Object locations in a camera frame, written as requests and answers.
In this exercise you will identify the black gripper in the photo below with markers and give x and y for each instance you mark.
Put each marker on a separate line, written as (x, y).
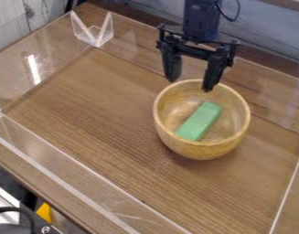
(175, 45)

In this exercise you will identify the brown wooden bowl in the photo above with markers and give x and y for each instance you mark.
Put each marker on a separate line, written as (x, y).
(178, 101)

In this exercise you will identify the clear acrylic corner bracket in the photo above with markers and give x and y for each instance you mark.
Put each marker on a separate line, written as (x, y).
(94, 35)

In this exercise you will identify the yellow sticker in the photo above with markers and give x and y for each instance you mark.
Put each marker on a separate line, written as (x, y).
(44, 212)

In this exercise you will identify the green rectangular block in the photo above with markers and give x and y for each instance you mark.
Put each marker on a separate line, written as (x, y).
(199, 122)

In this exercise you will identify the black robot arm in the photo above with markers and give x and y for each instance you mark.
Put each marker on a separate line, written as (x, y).
(202, 20)

